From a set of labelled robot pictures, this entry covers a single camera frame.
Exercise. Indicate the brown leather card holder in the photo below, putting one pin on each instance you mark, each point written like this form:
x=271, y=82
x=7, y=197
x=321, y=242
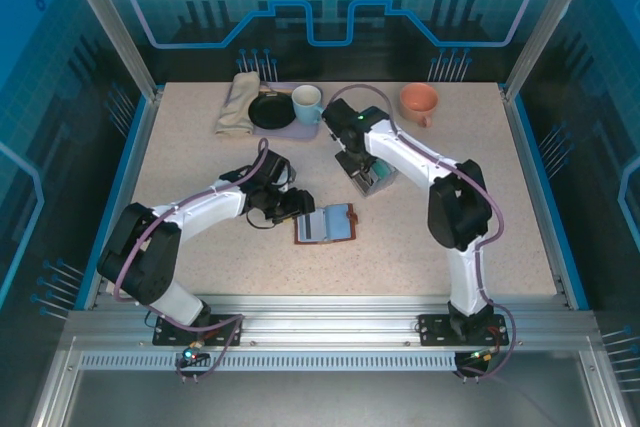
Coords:
x=340, y=222

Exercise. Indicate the aluminium side rail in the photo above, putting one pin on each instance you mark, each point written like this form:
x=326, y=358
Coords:
x=136, y=172
x=527, y=172

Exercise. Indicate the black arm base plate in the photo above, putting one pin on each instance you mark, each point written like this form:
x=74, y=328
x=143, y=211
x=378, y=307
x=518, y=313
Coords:
x=432, y=329
x=170, y=332

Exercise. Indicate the stack of black cards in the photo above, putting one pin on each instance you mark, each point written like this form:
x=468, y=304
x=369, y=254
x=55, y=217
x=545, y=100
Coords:
x=364, y=186

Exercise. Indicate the connector with orange plug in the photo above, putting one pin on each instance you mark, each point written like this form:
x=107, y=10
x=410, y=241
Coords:
x=482, y=356

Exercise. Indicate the aluminium front rail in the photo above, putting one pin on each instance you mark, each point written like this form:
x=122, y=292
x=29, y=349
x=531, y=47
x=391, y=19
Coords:
x=325, y=322

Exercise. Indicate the lilac tray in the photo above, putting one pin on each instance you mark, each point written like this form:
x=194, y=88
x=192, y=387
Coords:
x=295, y=133

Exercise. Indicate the black pan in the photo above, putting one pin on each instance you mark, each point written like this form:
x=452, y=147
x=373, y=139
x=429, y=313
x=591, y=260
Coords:
x=270, y=112

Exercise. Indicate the aluminium frame post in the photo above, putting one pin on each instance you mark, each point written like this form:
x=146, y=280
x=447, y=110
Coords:
x=542, y=32
x=115, y=32

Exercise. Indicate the beige folded cloth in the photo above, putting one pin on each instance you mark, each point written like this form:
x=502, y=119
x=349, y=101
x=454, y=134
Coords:
x=235, y=107

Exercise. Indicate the orange cup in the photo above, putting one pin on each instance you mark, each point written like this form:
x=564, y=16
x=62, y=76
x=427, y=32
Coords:
x=417, y=104

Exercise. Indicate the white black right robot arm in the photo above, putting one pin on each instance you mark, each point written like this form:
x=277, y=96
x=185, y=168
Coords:
x=400, y=152

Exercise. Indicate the stack of green cards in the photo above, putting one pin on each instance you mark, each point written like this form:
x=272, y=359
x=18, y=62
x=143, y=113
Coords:
x=380, y=171

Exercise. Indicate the light blue mug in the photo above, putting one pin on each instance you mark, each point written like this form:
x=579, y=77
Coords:
x=306, y=109

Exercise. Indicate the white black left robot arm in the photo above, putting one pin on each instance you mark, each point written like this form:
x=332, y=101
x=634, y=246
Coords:
x=210, y=207

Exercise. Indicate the connector with green light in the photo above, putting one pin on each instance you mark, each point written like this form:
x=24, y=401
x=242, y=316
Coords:
x=192, y=354

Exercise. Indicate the card with black magnetic stripe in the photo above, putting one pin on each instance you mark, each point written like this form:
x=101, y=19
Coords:
x=312, y=227

